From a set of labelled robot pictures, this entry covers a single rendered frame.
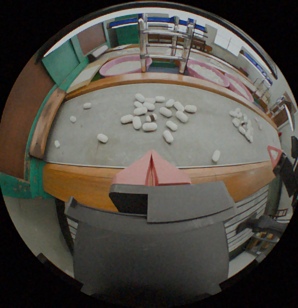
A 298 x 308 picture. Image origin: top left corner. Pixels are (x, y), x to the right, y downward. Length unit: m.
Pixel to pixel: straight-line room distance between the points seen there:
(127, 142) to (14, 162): 0.44
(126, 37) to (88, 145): 2.87
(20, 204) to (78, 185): 1.20
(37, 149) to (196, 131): 0.52
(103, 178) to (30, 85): 0.49
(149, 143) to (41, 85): 0.53
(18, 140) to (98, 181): 0.37
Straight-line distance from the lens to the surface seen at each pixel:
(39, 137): 0.42
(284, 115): 5.08
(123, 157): 0.25
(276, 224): 0.59
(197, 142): 0.28
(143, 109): 0.28
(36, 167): 0.47
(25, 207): 1.42
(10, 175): 0.45
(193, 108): 0.31
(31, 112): 0.48
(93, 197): 0.26
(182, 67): 0.44
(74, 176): 0.29
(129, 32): 2.97
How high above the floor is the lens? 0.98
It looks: 76 degrees down
